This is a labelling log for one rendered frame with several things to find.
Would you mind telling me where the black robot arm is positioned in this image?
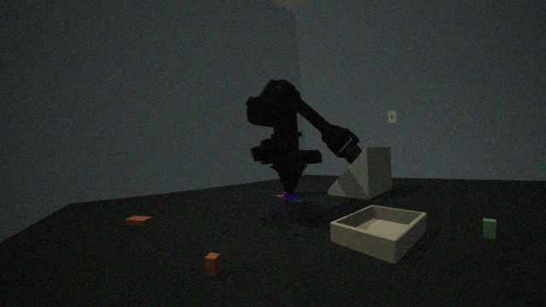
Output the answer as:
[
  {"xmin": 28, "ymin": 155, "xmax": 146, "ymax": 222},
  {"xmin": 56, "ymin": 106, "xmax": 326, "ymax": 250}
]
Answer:
[{"xmin": 246, "ymin": 79, "xmax": 363, "ymax": 165}]

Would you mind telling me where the beige shallow tray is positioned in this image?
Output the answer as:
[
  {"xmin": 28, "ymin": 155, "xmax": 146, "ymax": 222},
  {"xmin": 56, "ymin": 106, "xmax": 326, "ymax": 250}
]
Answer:
[{"xmin": 330, "ymin": 206, "xmax": 427, "ymax": 264}]

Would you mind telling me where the brown rectangular block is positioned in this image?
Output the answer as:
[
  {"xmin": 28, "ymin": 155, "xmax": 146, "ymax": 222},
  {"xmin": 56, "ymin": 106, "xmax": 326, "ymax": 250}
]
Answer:
[{"xmin": 204, "ymin": 252, "xmax": 222, "ymax": 277}]

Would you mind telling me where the brown flat block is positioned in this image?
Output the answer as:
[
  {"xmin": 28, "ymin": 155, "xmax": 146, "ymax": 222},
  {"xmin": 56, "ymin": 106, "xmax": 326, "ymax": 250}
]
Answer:
[{"xmin": 125, "ymin": 216, "xmax": 154, "ymax": 227}]

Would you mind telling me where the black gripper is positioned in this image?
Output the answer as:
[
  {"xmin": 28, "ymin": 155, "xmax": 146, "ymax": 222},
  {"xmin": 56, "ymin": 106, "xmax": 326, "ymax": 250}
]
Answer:
[{"xmin": 261, "ymin": 127, "xmax": 322, "ymax": 194}]

